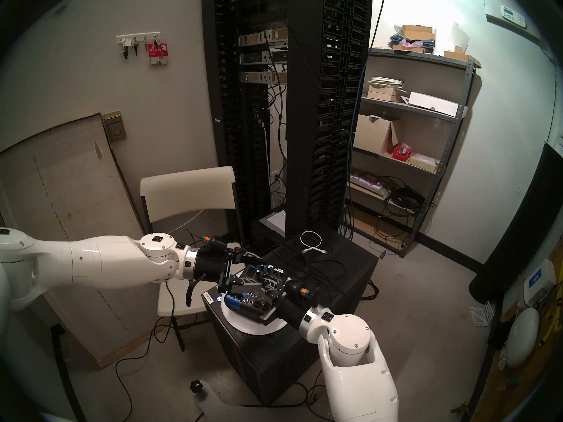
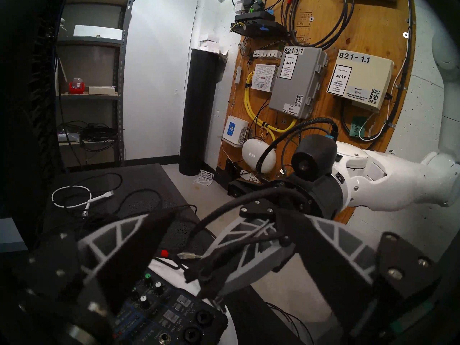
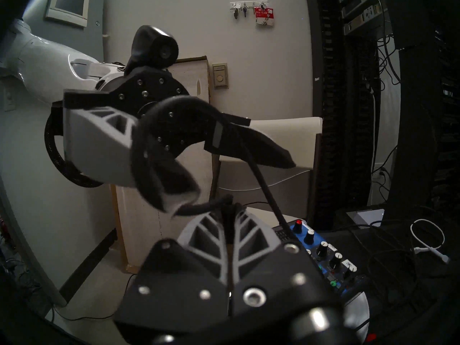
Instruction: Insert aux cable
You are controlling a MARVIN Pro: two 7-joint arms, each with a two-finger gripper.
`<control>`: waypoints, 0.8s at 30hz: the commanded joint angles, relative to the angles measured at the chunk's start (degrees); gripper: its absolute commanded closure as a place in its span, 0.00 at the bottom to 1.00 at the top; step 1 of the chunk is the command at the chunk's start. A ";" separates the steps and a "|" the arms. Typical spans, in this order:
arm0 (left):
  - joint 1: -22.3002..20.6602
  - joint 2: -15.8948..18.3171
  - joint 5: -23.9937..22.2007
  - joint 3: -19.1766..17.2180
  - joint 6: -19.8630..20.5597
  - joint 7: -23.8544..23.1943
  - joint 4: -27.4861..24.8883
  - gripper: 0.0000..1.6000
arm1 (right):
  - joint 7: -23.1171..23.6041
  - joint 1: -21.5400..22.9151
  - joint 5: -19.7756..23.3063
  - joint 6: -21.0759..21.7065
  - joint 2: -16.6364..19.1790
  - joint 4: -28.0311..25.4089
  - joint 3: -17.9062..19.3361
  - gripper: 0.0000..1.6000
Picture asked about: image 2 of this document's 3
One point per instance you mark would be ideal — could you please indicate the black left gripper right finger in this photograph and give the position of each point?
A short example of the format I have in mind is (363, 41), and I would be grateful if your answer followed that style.
(334, 268)

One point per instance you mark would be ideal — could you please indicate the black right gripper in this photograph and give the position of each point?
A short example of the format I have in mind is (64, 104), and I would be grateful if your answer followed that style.
(323, 197)

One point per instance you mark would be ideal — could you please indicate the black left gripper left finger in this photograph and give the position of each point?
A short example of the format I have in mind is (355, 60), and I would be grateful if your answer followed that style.
(136, 247)

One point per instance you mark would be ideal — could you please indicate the black blue audio mixer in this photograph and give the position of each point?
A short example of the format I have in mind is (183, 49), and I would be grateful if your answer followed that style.
(172, 319)

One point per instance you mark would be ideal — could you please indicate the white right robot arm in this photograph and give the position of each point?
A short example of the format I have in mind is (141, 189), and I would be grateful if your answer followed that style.
(395, 179)

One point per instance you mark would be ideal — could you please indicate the black perforated metal cabinet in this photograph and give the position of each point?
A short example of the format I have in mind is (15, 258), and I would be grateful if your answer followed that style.
(151, 182)

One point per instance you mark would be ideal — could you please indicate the white oval router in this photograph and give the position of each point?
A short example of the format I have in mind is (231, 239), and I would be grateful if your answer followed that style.
(257, 155)

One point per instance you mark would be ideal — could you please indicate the white box blue label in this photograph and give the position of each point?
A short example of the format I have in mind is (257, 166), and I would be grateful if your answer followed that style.
(233, 130)

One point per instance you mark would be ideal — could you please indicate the grey equipment box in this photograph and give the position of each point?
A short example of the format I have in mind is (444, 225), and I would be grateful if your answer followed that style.
(10, 233)

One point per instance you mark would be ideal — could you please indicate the pink white package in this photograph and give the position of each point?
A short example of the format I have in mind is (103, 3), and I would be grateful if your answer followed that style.
(68, 137)

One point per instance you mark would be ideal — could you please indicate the green tag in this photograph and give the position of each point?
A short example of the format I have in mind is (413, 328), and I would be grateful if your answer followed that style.
(357, 128)

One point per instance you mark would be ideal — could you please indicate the tall black tube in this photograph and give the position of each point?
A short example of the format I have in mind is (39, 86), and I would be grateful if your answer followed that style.
(199, 114)

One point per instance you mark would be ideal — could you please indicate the flat tan box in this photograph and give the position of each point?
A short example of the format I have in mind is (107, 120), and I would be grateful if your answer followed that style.
(102, 90)

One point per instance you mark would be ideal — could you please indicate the black server rack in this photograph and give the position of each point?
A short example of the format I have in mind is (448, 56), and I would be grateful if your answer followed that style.
(32, 114)

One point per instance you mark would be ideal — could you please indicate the small red parts bin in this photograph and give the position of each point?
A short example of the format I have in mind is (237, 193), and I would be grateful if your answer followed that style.
(76, 88)

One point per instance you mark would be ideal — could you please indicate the white ciena label box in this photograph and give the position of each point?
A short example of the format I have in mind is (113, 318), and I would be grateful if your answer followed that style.
(264, 78)

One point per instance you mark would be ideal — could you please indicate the white terminal strip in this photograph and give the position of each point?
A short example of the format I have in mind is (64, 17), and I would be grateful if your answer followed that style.
(267, 54)

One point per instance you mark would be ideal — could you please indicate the grey metal shelf unit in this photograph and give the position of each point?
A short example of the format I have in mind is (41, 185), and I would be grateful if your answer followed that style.
(90, 41)

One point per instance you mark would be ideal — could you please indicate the small white boxes stack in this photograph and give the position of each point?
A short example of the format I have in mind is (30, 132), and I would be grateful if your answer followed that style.
(210, 42)

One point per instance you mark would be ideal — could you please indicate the white flat box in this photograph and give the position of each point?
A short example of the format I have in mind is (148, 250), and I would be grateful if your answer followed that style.
(97, 32)

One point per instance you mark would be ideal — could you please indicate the black modem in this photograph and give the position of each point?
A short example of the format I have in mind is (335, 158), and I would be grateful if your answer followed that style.
(262, 28)

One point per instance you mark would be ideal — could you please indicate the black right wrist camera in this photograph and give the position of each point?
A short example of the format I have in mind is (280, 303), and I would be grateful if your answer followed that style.
(312, 157)

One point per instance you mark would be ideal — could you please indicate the grey telecom enclosure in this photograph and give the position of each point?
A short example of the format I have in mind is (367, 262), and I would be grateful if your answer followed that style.
(302, 85)

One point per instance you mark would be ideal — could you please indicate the beige telecom enclosure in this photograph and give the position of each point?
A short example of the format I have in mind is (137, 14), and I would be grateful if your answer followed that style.
(363, 78)

